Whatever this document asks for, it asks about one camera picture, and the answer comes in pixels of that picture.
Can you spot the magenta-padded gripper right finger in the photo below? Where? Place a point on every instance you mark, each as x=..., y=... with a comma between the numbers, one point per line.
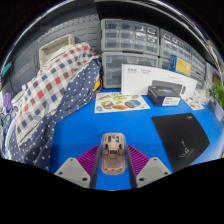
x=153, y=171

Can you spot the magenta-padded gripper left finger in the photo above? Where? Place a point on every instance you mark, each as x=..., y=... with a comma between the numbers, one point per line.
x=71, y=171

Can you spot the black mouse pad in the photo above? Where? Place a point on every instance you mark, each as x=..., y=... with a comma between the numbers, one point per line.
x=180, y=140

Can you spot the navy polka dot cloth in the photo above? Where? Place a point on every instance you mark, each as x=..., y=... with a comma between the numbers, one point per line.
x=66, y=113

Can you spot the large colourful sticker sheet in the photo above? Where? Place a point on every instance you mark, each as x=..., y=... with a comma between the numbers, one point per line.
x=120, y=102

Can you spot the small black box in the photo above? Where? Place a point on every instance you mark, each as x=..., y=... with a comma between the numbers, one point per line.
x=160, y=95

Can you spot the small colourful sticker sheet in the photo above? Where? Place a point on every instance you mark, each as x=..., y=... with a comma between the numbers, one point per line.
x=194, y=104

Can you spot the red blue checkered cloth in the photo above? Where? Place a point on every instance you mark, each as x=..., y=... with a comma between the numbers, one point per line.
x=50, y=86

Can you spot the small yellow item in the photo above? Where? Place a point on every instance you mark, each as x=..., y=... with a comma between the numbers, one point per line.
x=97, y=86

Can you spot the clear plastic bag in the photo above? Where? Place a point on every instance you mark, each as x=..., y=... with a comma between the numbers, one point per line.
x=202, y=96

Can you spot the white keyboard box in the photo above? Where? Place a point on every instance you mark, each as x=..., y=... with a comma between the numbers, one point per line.
x=136, y=78

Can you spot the purple bag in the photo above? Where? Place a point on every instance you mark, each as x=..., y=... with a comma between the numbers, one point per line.
x=7, y=101

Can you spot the green potted plant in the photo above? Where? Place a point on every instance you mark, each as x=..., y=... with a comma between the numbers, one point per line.
x=218, y=93

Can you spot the yellow and blue box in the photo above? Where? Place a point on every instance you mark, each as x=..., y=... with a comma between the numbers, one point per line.
x=181, y=66

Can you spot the grey small-drawer cabinet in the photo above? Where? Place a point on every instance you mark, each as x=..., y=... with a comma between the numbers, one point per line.
x=128, y=35
x=175, y=43
x=199, y=66

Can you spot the teal tool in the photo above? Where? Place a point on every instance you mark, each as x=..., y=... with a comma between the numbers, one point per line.
x=6, y=69

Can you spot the white woven basket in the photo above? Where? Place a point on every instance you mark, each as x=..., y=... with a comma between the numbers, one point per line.
x=55, y=46

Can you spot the black wall shelf unit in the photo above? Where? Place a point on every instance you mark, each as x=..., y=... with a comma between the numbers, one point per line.
x=150, y=15

